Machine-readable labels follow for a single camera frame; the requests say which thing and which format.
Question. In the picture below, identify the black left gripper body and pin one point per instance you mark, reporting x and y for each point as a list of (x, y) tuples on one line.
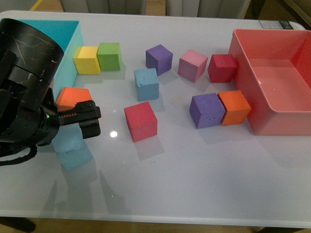
[(29, 127)]

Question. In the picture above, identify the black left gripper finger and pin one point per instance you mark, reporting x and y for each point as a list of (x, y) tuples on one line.
[(90, 129)]

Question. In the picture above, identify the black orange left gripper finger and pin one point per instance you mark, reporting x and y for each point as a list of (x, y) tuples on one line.
[(81, 112)]

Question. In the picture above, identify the light blue foam cube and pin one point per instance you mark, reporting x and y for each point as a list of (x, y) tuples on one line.
[(146, 84), (70, 147)]

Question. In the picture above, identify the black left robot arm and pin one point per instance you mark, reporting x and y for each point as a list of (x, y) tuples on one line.
[(36, 63)]

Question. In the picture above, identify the left orange foam cube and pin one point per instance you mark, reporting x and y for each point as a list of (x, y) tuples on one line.
[(70, 96)]

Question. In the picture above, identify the orange foam cube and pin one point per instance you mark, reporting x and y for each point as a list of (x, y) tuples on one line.
[(70, 96), (236, 107)]

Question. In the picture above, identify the yellow foam cube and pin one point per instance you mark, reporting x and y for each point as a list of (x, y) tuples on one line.
[(86, 60)]

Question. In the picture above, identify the green foam cube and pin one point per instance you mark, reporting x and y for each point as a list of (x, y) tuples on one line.
[(109, 56)]

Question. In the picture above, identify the teal plastic bin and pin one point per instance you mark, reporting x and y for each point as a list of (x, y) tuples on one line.
[(68, 35)]

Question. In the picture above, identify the far purple foam cube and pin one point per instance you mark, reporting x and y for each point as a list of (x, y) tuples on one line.
[(159, 58)]

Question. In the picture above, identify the purple foam cube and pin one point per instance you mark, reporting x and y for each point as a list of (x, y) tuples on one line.
[(159, 58), (206, 110)]

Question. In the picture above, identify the left grey chair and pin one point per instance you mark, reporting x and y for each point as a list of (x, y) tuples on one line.
[(128, 7)]

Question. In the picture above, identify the grey chair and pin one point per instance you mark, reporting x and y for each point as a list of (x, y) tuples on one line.
[(235, 9), (128, 7)]

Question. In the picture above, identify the pink foam cube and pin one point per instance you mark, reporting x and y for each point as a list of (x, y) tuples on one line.
[(192, 65)]

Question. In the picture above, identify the near purple foam cube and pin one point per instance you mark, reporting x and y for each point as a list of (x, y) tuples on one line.
[(206, 110)]

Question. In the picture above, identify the dark red foam cube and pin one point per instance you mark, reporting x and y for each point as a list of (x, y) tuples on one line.
[(222, 68)]

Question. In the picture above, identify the right orange foam cube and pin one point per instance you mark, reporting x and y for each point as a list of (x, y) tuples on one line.
[(236, 107)]

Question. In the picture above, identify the right grey chair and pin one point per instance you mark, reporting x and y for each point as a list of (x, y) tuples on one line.
[(235, 9)]

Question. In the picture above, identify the salmon pink plastic bin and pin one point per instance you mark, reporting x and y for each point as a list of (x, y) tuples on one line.
[(274, 75)]

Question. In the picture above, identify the black white table label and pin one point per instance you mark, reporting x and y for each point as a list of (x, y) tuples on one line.
[(276, 24)]

